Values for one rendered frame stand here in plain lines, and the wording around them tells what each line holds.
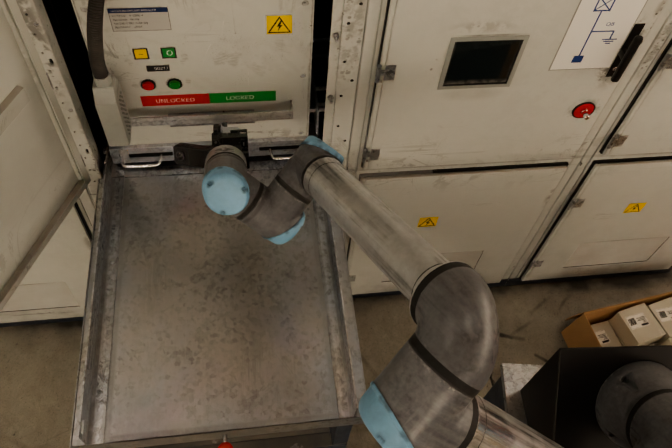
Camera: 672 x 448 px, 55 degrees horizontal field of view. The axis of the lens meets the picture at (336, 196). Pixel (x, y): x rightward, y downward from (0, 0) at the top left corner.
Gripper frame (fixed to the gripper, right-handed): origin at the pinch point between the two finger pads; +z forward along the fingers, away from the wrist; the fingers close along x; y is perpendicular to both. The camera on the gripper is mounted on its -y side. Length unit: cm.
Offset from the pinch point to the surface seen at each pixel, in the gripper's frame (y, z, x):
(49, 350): -67, 43, -93
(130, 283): -22.5, -17.5, -30.4
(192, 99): -5.4, 1.6, 8.1
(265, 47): 12.4, -6.3, 21.7
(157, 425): -15, -47, -47
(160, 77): -11.8, -2.1, 14.8
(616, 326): 136, 23, -91
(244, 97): 7.1, 1.5, 8.0
